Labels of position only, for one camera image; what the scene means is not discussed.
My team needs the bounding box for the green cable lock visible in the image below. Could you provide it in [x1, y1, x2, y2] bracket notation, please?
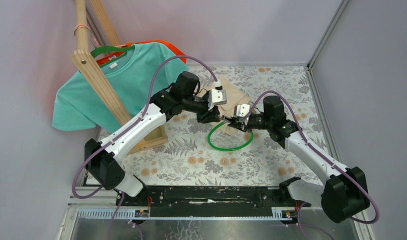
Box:
[206, 122, 255, 152]

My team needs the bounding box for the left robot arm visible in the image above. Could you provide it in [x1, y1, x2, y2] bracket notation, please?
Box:
[84, 71, 227, 206]

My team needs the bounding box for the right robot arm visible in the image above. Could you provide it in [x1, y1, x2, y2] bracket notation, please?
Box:
[221, 95, 371, 223]

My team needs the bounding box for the folded beige cloth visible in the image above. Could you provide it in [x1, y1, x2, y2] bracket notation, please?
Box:
[198, 76, 252, 136]

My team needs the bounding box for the floral table mat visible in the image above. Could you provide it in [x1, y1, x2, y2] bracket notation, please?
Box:
[121, 66, 327, 186]

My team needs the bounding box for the orange garment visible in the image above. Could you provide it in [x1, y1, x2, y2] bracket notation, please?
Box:
[95, 39, 188, 95]

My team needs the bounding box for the teal t-shirt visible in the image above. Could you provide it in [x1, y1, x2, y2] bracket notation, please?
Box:
[51, 42, 175, 133]

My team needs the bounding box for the green clothes hanger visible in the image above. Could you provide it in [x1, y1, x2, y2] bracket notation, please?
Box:
[90, 44, 135, 67]

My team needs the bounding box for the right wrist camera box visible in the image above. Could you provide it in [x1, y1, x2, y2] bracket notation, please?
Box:
[233, 103, 251, 118]

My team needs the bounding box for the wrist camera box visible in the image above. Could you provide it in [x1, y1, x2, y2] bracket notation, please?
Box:
[233, 103, 251, 118]
[207, 88, 227, 110]

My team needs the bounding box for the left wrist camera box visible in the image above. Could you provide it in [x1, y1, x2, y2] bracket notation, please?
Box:
[207, 88, 227, 110]

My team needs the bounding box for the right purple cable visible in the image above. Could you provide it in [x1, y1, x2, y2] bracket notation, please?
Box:
[243, 90, 381, 240]

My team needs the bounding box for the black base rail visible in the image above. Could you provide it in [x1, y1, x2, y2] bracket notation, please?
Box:
[116, 185, 302, 220]

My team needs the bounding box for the wooden rack frame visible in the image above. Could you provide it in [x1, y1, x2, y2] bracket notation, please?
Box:
[71, 0, 169, 155]

